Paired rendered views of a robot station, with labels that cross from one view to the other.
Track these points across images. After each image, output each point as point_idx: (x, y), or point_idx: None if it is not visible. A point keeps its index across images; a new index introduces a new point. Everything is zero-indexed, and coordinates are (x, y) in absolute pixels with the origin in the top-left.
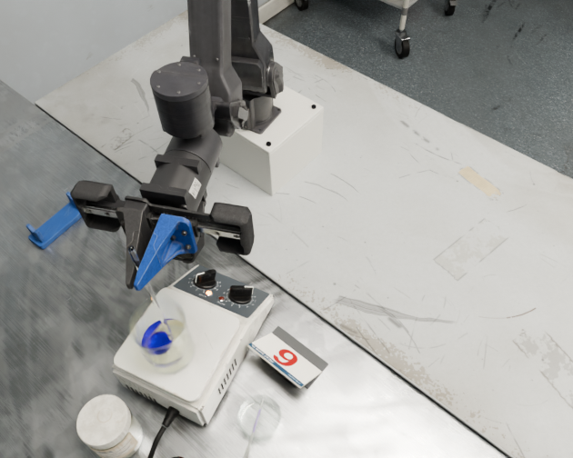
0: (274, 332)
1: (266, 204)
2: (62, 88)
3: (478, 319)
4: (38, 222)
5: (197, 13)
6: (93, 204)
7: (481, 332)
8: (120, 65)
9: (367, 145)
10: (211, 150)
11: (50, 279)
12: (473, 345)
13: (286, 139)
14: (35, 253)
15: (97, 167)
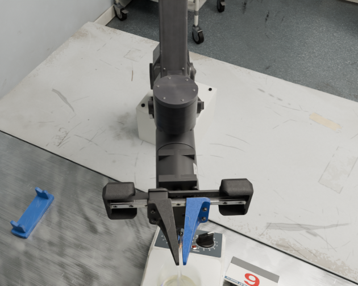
0: (232, 261)
1: None
2: None
3: None
4: (14, 216)
5: (167, 36)
6: (117, 200)
7: None
8: (39, 80)
9: (242, 109)
10: (192, 138)
11: (41, 261)
12: None
13: (200, 116)
14: (21, 242)
15: (49, 162)
